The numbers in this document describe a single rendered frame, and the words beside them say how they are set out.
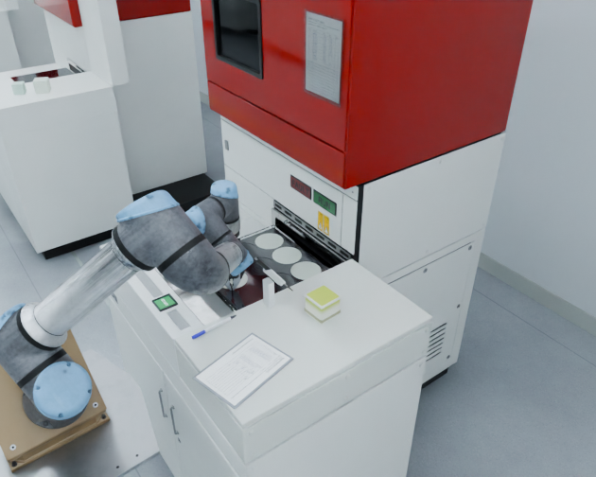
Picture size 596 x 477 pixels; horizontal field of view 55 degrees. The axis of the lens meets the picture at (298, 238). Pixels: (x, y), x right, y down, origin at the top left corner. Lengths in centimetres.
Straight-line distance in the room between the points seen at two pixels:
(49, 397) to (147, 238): 41
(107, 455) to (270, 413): 42
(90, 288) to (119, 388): 50
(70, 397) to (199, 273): 40
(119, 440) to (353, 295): 73
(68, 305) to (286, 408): 55
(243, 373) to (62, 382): 41
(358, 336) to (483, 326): 167
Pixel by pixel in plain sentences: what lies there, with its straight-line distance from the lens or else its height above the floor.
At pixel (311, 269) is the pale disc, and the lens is 188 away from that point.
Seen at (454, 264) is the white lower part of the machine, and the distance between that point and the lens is 231.
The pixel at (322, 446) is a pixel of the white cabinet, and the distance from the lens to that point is 164.
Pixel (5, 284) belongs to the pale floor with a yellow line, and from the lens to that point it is 368.
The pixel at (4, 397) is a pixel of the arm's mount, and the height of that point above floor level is 96.
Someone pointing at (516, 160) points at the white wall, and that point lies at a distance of 320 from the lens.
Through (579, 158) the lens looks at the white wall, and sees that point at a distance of 301.
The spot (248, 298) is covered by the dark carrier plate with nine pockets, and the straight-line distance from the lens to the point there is 177.
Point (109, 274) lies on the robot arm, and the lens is 122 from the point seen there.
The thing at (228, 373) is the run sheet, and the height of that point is 97.
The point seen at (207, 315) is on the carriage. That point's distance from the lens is 176.
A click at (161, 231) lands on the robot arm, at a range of 114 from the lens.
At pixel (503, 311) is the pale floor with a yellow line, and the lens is 329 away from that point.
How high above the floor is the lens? 202
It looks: 33 degrees down
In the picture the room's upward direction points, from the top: straight up
